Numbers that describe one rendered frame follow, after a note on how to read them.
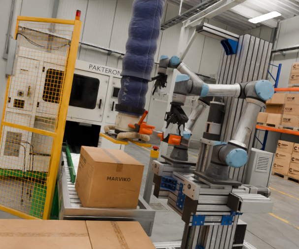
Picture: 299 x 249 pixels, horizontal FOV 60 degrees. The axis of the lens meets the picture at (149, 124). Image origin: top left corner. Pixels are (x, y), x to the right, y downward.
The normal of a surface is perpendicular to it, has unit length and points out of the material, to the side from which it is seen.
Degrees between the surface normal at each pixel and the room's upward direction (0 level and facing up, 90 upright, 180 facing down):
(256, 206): 90
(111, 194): 90
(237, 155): 97
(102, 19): 90
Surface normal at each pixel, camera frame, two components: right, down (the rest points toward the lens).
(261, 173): 0.40, 0.11
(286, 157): -0.88, -0.13
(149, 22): 0.27, -0.09
